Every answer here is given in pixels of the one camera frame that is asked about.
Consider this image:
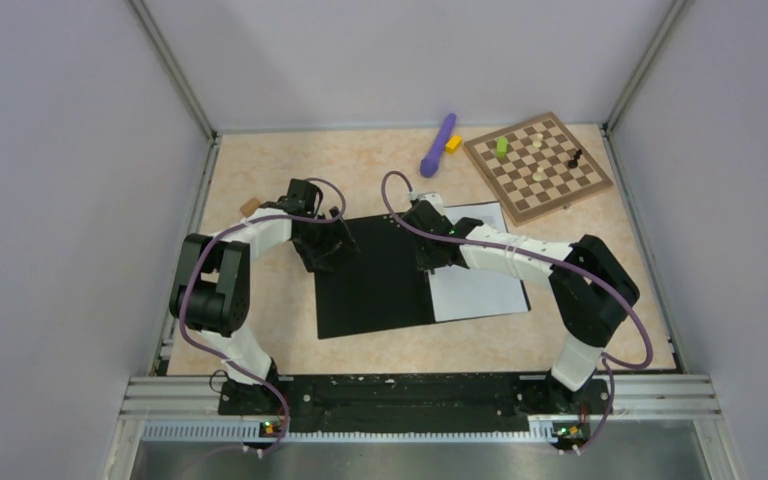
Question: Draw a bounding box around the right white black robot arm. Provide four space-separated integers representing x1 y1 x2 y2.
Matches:
397 194 640 412

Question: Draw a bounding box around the yellow block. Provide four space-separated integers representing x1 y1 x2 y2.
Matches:
444 135 462 154

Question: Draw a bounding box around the purple cylindrical handle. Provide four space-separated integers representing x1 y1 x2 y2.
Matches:
419 113 457 178

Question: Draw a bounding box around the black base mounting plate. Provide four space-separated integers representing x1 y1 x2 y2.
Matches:
218 372 609 434

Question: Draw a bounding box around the black chess piece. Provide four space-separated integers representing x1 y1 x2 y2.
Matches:
566 149 583 169

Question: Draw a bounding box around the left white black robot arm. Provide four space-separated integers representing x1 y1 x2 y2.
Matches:
169 178 359 414

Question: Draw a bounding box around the white printed paper stack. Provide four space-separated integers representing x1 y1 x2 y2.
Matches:
426 201 530 324

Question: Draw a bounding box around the wooden chessboard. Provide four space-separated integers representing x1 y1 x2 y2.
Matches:
463 112 613 226

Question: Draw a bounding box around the teal folder black inside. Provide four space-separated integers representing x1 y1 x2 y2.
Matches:
315 216 461 340

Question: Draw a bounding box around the aluminium front rail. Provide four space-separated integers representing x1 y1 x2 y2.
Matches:
119 375 721 446

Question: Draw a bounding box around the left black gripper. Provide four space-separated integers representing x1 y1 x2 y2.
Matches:
294 208 359 273

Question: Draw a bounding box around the green block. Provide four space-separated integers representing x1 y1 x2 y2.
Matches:
494 136 508 159

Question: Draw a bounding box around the white chess piece lower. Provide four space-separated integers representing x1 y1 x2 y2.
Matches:
532 167 546 182

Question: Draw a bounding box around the small brown wooden block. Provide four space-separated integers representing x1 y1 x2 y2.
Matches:
239 197 262 218

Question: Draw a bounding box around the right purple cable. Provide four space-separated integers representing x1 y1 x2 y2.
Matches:
381 170 655 455

